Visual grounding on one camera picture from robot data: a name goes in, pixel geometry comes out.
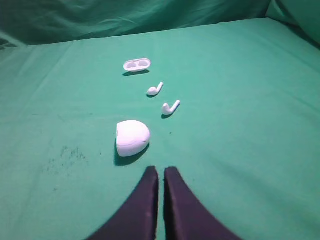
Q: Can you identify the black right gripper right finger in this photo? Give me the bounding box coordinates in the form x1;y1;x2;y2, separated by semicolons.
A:
163;166;240;240

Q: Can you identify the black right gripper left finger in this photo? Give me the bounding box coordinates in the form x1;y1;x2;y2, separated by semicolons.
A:
88;166;159;240

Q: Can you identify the white earphone case shell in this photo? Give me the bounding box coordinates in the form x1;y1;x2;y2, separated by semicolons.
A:
116;120;151;157

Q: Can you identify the white earphone case inner tray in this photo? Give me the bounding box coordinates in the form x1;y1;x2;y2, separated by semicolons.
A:
123;58;152;72

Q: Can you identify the white earbud near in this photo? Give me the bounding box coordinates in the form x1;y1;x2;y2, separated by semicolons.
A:
161;100;181;116

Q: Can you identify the white earbud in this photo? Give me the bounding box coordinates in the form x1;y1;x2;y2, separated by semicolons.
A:
146;82;164;96
161;100;181;116

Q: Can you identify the white earbud far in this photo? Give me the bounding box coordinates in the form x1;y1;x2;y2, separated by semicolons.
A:
146;82;164;96

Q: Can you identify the green cloth backdrop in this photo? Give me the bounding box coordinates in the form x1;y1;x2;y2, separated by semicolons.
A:
0;0;320;48

